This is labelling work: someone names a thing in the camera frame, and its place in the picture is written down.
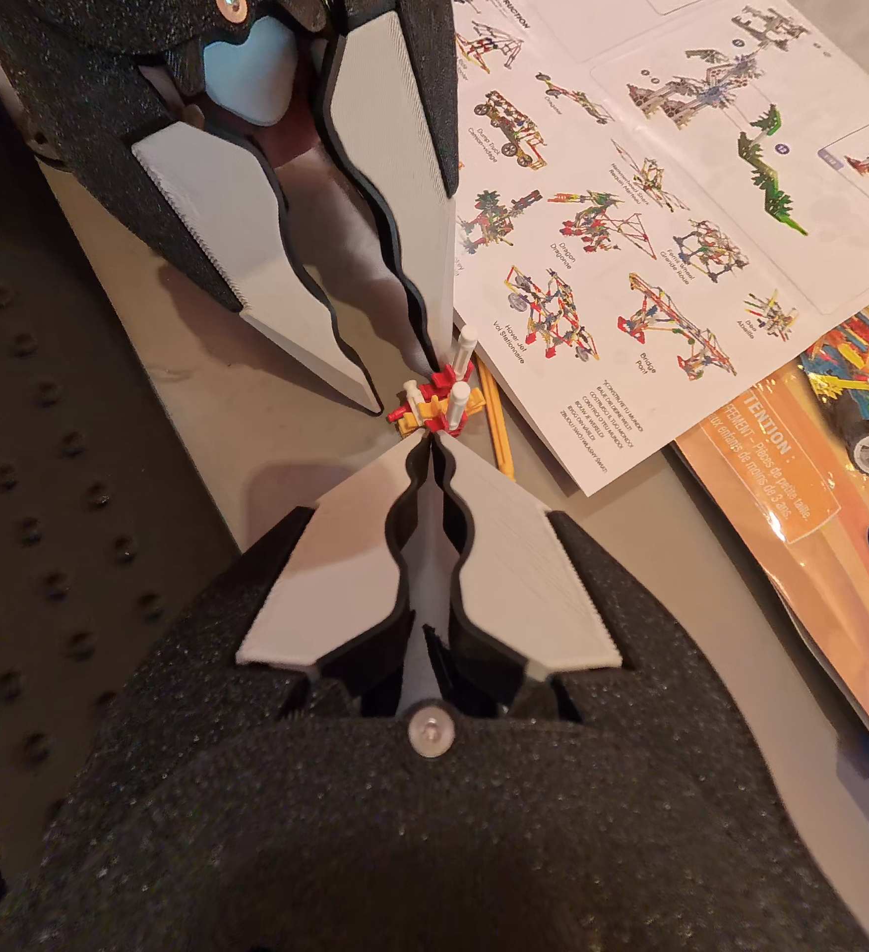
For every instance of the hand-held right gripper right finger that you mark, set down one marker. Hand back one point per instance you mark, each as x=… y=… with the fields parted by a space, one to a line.
x=531 y=587

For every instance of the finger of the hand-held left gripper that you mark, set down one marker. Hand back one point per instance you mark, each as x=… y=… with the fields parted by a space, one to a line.
x=219 y=208
x=390 y=111

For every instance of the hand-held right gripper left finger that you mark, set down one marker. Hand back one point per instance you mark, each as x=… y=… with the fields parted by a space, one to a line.
x=330 y=587

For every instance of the yellow toy rod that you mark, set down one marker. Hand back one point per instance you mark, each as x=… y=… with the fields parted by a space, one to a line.
x=498 y=431

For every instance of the red toy rod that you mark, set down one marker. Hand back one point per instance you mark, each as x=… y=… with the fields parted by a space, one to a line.
x=396 y=413

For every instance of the red yellow connector assembly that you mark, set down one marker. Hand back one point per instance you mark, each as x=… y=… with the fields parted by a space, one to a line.
x=416 y=416

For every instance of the orange printed toy box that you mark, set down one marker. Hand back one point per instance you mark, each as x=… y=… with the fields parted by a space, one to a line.
x=814 y=558

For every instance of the white printed instruction booklet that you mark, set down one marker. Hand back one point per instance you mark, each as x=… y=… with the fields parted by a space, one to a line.
x=665 y=223

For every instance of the black dotted mat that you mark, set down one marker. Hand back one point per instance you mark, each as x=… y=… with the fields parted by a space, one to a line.
x=47 y=483

